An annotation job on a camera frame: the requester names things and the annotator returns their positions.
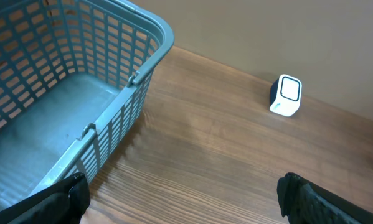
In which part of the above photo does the white barcode scanner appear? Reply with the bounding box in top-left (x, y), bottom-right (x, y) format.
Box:
top-left (269, 74), bottom-right (303, 117)

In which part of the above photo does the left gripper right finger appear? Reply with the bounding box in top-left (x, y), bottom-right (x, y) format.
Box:
top-left (276, 172), bottom-right (373, 224)

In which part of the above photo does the grey plastic mesh basket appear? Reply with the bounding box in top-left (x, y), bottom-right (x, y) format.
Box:
top-left (0, 0), bottom-right (174, 211)

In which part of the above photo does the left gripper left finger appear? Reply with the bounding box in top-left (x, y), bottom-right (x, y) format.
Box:
top-left (0, 172), bottom-right (91, 224)

